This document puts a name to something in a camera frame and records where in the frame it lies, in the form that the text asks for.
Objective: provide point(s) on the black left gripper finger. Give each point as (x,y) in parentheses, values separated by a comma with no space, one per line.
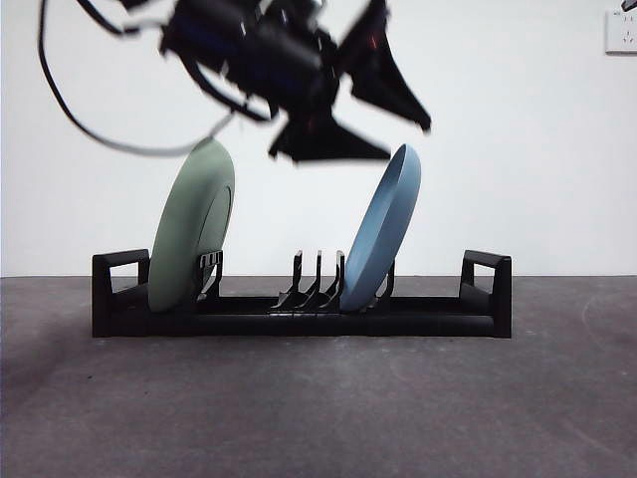
(378,74)
(328,139)

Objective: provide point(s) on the blue round plate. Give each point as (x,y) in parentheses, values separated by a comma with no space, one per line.
(383,234)

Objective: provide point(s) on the pale green round plate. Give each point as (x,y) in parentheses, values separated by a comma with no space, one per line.
(184,234)

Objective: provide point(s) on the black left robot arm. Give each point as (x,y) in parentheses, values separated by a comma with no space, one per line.
(249,45)

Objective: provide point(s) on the black plate rack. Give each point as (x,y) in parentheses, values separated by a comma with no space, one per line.
(423,323)

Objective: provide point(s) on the white wall power socket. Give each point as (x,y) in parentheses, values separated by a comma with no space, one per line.
(623,32)

